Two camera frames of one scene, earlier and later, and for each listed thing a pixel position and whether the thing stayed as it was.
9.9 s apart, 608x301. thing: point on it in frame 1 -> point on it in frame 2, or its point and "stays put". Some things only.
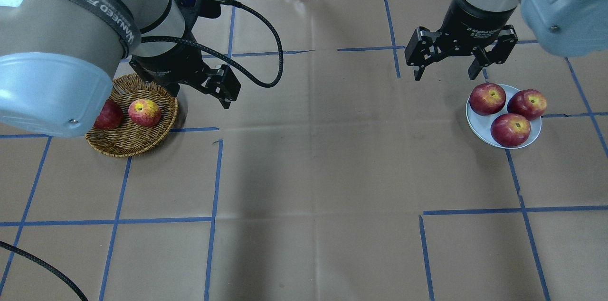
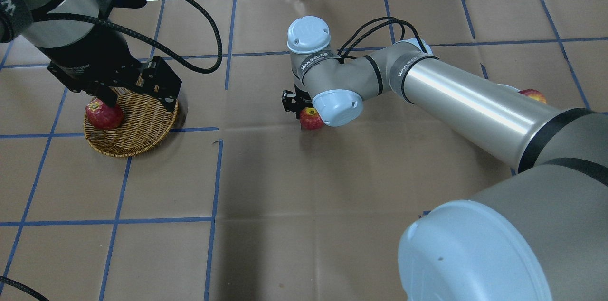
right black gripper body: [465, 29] -> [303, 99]
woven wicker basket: [128, 139] stays put
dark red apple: [110, 116] stays put
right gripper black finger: [419, 49] -> [289, 100]
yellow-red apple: [144, 113] -> [310, 118]
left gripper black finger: [223, 85] -> [158, 79]
